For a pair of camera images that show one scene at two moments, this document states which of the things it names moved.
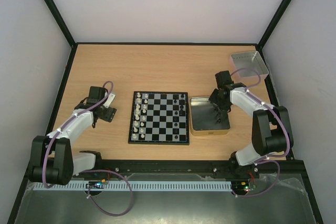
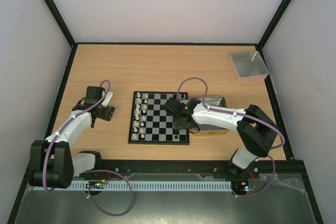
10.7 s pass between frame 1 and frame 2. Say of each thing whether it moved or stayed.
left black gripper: stayed
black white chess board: stayed
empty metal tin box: stayed
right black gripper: moved
